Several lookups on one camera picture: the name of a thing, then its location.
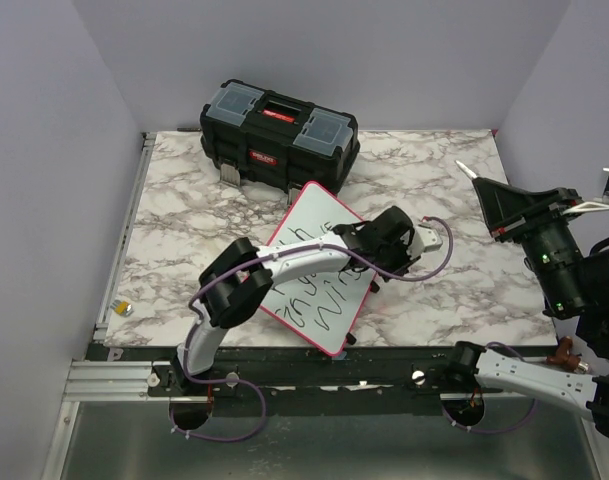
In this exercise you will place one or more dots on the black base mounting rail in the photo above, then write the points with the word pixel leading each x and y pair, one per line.
pixel 293 381

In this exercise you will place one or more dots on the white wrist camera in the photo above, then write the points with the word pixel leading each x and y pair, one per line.
pixel 425 240
pixel 597 205

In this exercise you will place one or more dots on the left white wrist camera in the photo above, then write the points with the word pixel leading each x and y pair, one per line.
pixel 425 240

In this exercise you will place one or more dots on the small yellow object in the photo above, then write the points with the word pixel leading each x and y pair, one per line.
pixel 121 308

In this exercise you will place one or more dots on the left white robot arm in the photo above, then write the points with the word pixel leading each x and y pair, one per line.
pixel 235 284

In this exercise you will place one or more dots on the aluminium frame rail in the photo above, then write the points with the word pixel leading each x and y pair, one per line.
pixel 70 407

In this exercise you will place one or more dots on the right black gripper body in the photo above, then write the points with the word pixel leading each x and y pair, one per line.
pixel 542 209

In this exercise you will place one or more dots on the pink framed whiteboard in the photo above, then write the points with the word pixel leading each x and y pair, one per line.
pixel 320 308

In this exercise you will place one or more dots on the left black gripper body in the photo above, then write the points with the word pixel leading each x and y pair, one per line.
pixel 396 258

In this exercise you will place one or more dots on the black plastic toolbox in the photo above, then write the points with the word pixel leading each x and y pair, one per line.
pixel 265 137

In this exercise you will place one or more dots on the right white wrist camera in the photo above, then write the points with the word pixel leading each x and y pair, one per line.
pixel 597 205

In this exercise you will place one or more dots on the copper clamp fitting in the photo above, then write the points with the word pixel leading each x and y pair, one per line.
pixel 565 359

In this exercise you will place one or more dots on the black whiteboard marker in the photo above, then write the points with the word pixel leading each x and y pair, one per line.
pixel 470 173

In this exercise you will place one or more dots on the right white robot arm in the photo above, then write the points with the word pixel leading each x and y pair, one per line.
pixel 573 285

